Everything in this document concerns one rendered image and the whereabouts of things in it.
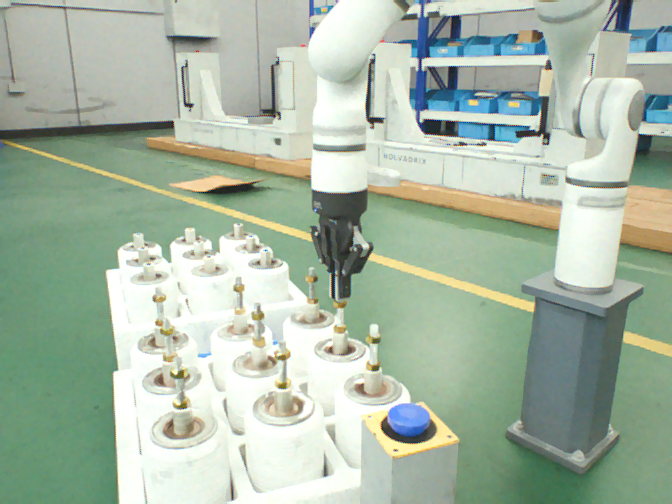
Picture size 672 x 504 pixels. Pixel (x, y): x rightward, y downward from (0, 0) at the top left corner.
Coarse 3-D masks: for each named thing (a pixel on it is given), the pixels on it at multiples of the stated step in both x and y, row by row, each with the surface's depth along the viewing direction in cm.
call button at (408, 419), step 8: (392, 408) 56; (400, 408) 56; (408, 408) 56; (416, 408) 56; (424, 408) 56; (392, 416) 54; (400, 416) 54; (408, 416) 54; (416, 416) 54; (424, 416) 54; (392, 424) 54; (400, 424) 53; (408, 424) 53; (416, 424) 53; (424, 424) 54; (400, 432) 54; (408, 432) 53; (416, 432) 54
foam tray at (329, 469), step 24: (120, 384) 89; (120, 408) 83; (216, 408) 83; (120, 432) 77; (120, 456) 72; (240, 456) 72; (336, 456) 72; (120, 480) 68; (144, 480) 71; (240, 480) 68; (336, 480) 68
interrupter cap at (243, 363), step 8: (248, 352) 83; (272, 352) 83; (240, 360) 81; (248, 360) 81; (272, 360) 81; (240, 368) 79; (248, 368) 79; (256, 368) 79; (264, 368) 79; (272, 368) 79; (248, 376) 77; (256, 376) 77; (264, 376) 77
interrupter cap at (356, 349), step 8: (320, 344) 86; (328, 344) 86; (352, 344) 86; (360, 344) 86; (320, 352) 83; (328, 352) 84; (352, 352) 83; (360, 352) 83; (328, 360) 81; (336, 360) 81; (344, 360) 81; (352, 360) 81
